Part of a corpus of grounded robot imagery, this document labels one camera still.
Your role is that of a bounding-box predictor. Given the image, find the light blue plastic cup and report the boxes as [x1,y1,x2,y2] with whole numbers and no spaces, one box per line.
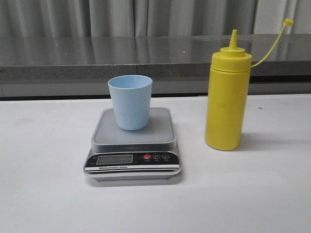
[108,75,153,131]

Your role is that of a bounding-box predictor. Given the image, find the silver digital kitchen scale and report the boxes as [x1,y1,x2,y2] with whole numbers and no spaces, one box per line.
[83,107,182,181]

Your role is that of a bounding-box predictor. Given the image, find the yellow squeeze bottle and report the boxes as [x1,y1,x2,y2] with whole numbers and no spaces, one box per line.
[205,30,281,151]

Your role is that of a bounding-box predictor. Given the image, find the grey curtain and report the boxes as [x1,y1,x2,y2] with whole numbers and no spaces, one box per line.
[0,0,311,37]

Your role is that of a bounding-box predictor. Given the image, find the grey stone counter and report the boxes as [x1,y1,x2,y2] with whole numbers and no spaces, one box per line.
[0,34,311,100]

